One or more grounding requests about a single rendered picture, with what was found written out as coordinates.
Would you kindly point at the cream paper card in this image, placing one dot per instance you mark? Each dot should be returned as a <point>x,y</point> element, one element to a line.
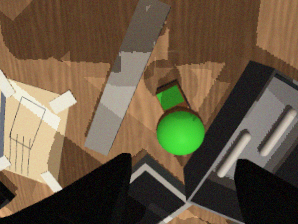
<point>32,130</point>

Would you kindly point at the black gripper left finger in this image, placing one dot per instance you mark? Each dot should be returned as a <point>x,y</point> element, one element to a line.
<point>98,198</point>

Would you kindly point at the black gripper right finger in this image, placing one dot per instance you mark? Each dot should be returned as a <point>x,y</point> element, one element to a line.
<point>263,197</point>

